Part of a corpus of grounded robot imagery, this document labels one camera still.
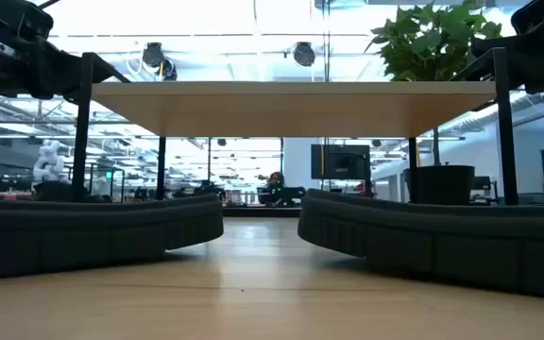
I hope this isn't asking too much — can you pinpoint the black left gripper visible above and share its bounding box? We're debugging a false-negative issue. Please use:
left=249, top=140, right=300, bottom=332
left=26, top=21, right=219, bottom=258
left=0, top=0, right=116, bottom=101

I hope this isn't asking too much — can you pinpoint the black rubber slide sandal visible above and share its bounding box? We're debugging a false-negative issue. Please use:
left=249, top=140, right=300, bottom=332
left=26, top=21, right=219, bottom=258
left=0, top=194, right=225, bottom=283
left=297, top=188, right=544, bottom=302

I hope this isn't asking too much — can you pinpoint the green potted plant black pot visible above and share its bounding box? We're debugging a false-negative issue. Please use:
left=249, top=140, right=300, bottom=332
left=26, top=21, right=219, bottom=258
left=365, top=0, right=505, bottom=207

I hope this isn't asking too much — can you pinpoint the black round ceiling fixture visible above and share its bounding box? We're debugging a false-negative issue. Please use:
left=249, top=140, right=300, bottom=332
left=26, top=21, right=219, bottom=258
left=141, top=41, right=179, bottom=82
left=292, top=41, right=317, bottom=68

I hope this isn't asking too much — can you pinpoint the black monitor screen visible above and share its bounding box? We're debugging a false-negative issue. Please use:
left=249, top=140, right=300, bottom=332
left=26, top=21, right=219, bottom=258
left=310, top=144, right=372, bottom=182

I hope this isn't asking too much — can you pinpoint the person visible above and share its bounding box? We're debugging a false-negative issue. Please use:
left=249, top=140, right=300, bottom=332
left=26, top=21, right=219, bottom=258
left=256, top=170, right=307, bottom=208

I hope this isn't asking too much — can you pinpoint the wooden shelf black metal frame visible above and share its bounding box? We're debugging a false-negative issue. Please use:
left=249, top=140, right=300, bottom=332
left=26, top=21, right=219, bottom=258
left=66, top=46, right=521, bottom=207

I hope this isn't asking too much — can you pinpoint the black aluminium table frame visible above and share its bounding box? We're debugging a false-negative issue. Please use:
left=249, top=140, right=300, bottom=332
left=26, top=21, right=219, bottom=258
left=221, top=206, right=302, bottom=219

